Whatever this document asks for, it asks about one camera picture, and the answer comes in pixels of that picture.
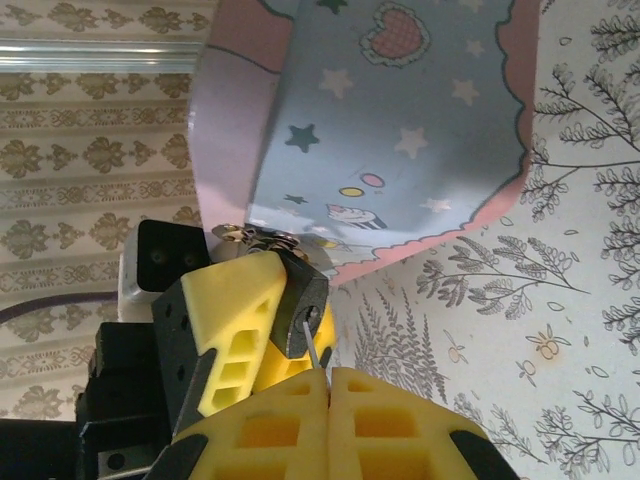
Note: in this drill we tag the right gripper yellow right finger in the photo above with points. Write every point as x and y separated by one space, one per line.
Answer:
400 440

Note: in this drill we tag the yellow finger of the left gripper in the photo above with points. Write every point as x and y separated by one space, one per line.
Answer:
225 310
287 370

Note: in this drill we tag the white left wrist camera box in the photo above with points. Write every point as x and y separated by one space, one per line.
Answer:
165 260

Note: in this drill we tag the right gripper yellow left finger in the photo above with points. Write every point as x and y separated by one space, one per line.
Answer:
260 440

